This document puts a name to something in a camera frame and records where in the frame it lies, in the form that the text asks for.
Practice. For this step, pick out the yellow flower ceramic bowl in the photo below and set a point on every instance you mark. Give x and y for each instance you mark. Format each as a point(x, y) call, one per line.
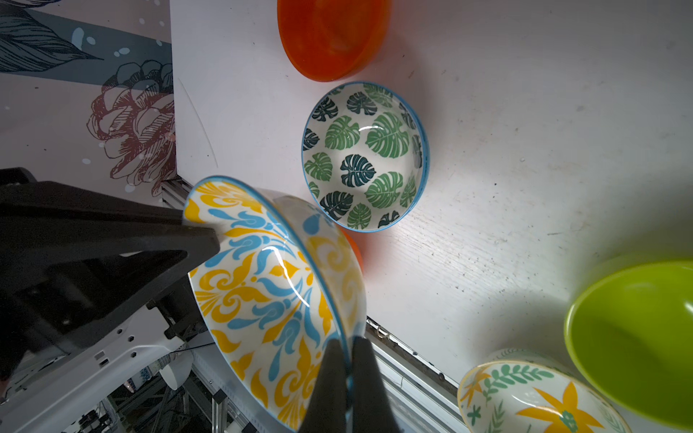
point(519, 390)

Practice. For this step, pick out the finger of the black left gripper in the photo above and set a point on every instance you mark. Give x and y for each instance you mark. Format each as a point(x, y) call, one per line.
point(51, 231)

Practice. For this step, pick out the lime green plastic bowl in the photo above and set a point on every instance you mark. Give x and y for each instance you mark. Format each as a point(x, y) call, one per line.
point(629, 333)

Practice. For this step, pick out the orange plastic bowl front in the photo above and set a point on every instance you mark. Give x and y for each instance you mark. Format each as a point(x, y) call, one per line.
point(354, 248)

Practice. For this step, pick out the orange plastic bowl rear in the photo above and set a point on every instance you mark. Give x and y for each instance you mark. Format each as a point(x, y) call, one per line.
point(330, 40)

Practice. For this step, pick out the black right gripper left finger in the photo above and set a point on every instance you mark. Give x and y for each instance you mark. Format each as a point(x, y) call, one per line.
point(328, 403)

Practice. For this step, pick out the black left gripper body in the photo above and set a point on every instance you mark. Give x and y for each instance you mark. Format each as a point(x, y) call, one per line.
point(51, 308)

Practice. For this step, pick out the blue yellow patterned bowl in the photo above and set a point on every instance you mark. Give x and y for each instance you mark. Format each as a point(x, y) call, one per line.
point(284, 283)

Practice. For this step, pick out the orange plastic bowl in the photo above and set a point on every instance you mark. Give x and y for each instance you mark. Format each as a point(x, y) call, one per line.
point(330, 40)
point(354, 248)

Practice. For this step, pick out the large green leaf bowl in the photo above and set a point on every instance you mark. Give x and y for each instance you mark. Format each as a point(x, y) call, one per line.
point(365, 156)

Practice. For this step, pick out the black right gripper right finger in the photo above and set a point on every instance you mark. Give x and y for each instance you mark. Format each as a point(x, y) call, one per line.
point(371, 407)

